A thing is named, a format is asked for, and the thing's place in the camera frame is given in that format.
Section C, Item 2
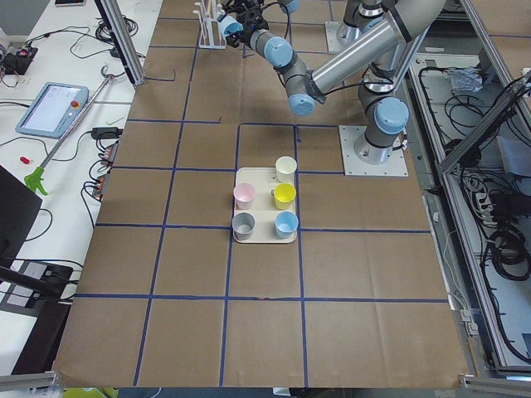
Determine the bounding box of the blue teach pendant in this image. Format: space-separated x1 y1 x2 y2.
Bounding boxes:
15 82 89 138

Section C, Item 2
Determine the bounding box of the green handled reacher grabber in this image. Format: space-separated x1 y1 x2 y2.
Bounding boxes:
16 66 116 195

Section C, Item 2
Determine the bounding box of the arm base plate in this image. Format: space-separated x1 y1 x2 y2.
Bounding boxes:
339 125 408 177
324 22 361 54

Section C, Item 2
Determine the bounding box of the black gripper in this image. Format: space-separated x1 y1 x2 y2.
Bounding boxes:
223 0 269 45

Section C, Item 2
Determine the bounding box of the pale cream plastic cup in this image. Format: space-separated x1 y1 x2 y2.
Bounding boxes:
275 156 298 182

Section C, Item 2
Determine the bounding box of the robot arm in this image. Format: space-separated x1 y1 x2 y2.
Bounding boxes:
217 1 300 74
282 1 444 165

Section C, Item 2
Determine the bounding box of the aluminium frame post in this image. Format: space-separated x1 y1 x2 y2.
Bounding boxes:
95 0 145 87

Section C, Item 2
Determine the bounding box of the pink plastic cup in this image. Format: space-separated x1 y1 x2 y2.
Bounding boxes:
233 182 256 210

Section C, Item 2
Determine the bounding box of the white wire cup rack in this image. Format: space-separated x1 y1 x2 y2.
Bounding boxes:
192 0 226 50

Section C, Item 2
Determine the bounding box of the grey plastic cup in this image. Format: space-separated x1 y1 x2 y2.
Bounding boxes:
231 212 256 241

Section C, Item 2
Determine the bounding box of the light blue plastic cup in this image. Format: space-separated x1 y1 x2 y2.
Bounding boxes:
218 14 244 38

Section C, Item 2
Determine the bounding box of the black monitor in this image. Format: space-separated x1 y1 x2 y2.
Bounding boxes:
0 164 74 299

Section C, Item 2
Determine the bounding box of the cream plastic tray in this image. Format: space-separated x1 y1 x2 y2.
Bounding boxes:
234 167 297 244

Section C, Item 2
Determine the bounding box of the black power adapter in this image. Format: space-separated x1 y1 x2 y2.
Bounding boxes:
90 127 123 140

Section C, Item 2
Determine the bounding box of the yellow plastic cup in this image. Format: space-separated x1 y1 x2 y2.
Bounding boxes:
273 183 296 210

